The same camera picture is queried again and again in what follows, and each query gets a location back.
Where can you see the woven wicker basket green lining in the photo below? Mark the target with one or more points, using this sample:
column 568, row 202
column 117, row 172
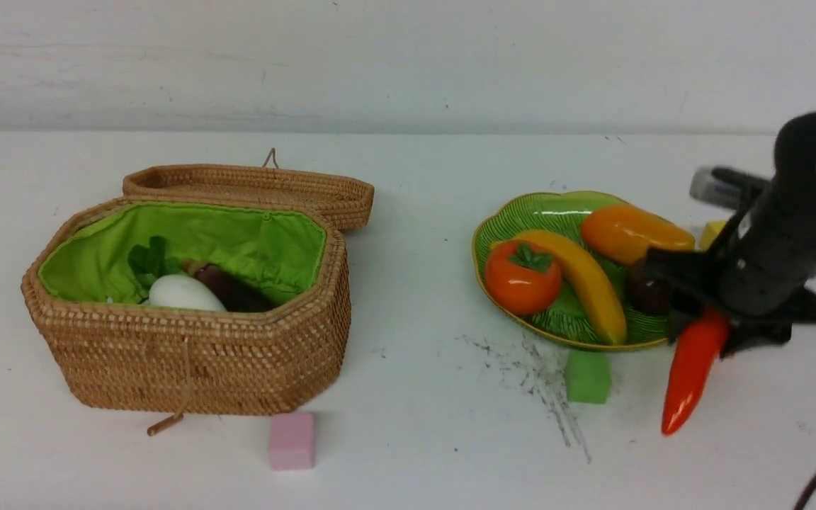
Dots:
column 88, row 295

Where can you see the yellow foam cube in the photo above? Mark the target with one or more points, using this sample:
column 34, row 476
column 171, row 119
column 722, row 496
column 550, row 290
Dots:
column 709, row 234

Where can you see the yellow banana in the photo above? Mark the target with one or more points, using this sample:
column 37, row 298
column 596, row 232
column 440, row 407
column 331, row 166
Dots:
column 594, row 290

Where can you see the yellow orange mango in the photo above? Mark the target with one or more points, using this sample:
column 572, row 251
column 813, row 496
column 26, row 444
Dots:
column 623, row 233

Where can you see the pink foam cube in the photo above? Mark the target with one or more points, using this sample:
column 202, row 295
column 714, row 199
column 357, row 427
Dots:
column 291, row 442

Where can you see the dark purple eggplant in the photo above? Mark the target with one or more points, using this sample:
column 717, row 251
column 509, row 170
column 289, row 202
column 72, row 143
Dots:
column 235, row 294

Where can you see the woven wicker basket lid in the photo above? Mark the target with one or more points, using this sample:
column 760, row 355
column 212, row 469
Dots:
column 345, row 202

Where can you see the dark purple mangosteen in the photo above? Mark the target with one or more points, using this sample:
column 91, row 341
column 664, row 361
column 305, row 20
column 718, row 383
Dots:
column 645, row 293

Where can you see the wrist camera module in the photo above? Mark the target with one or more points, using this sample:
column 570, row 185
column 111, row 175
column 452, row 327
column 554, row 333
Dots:
column 726, row 187

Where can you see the green foam cube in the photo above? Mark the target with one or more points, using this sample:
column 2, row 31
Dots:
column 587, row 377

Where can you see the green ribbed glass plate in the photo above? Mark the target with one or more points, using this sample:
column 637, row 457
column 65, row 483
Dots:
column 565, row 321

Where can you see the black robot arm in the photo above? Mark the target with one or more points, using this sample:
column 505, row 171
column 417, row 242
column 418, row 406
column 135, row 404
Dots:
column 794, row 155

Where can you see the orange persimmon with green top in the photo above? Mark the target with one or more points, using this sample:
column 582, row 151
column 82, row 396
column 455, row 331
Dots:
column 522, row 277

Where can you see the white radish with leaves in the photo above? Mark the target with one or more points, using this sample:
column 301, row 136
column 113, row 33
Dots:
column 164, row 283

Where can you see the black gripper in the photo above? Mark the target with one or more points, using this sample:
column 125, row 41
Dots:
column 755, row 273

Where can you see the orange plastic carrot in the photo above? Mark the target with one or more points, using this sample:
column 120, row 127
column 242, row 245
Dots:
column 697, row 348

